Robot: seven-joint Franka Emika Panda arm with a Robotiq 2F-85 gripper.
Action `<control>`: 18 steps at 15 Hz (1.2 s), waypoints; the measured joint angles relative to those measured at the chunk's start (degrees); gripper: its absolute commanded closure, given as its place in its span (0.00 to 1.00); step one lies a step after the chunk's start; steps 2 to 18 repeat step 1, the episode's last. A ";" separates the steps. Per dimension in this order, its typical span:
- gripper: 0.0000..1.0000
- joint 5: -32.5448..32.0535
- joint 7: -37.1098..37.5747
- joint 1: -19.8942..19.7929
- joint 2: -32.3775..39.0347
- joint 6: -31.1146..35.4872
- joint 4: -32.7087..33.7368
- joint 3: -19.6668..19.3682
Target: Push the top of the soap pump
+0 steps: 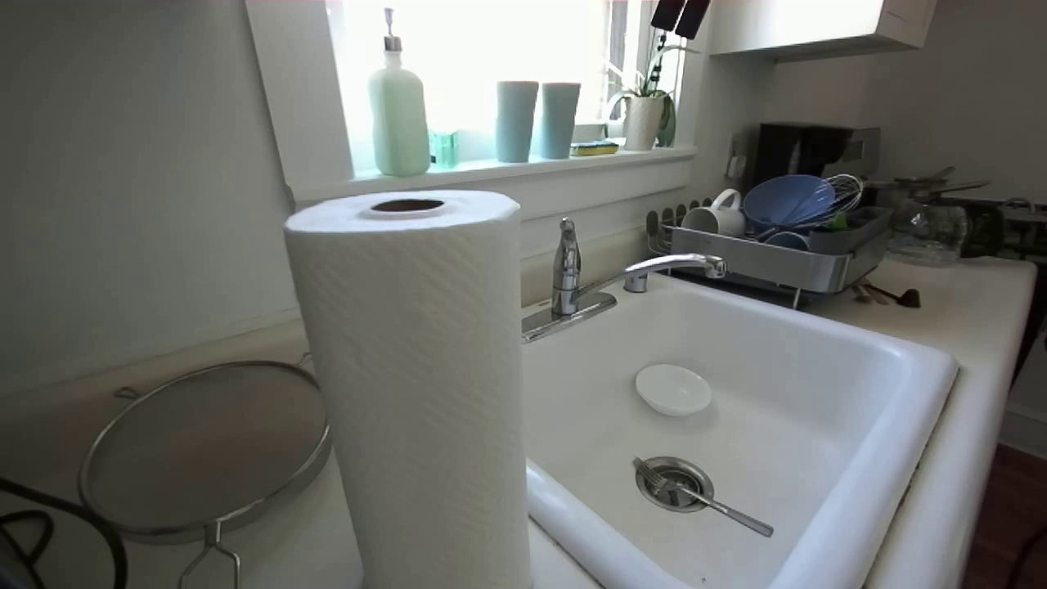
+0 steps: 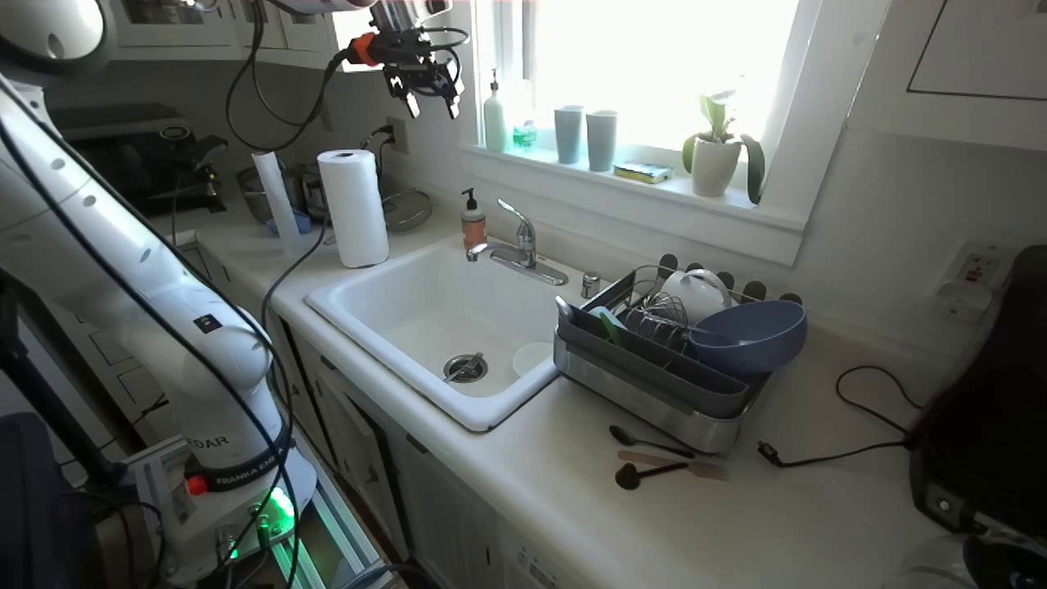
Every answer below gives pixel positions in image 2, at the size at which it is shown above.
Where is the white paper towel roll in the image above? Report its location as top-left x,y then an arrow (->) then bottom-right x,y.
313,147 -> 394,271

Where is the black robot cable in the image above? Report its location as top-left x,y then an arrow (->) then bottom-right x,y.
0,0 -> 379,589

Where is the white wall outlet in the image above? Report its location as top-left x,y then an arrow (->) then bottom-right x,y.
936,240 -> 1019,322

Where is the black stove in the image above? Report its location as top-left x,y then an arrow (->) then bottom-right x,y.
52,103 -> 233,220

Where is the green sponge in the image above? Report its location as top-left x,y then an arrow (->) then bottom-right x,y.
612,159 -> 675,186

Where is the grey dish rack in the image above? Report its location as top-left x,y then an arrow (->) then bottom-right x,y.
550,256 -> 810,457

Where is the white tall tube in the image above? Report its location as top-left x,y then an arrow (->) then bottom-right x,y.
252,147 -> 304,248

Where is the large black appliance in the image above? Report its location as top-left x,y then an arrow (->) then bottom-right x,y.
911,243 -> 1047,544

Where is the black spoon utensil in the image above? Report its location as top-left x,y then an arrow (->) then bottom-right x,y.
615,446 -> 730,481

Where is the slim black spoon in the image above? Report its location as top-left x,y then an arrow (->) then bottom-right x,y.
606,421 -> 698,460

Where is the white ceramic sink basin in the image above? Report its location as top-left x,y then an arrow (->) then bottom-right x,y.
300,240 -> 587,437

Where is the robot base stand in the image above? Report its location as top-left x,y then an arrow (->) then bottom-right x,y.
124,429 -> 379,589

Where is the small teal glass jar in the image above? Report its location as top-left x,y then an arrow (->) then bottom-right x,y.
507,117 -> 542,153

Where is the white lower cabinet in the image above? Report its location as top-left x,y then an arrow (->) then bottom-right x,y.
273,315 -> 568,589

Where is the blue bowl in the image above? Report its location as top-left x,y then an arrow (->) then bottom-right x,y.
685,298 -> 810,382

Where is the white plant pot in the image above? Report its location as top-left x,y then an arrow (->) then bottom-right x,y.
691,135 -> 747,202

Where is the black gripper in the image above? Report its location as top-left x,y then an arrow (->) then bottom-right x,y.
373,25 -> 463,122

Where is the green potted plant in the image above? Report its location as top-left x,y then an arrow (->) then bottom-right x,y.
680,92 -> 768,205

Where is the black round-headed measuring spoon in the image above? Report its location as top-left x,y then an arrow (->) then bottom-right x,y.
612,460 -> 695,495

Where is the white bowl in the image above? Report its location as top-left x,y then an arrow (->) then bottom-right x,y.
651,265 -> 735,328

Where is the metal sink drain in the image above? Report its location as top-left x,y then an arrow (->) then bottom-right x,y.
441,349 -> 492,385

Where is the soap pump bottle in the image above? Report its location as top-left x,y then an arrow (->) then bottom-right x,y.
459,183 -> 492,261

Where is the black power cable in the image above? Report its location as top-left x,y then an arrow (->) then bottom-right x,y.
757,362 -> 929,471

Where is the chrome sink faucet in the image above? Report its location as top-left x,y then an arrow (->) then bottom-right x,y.
468,196 -> 568,287

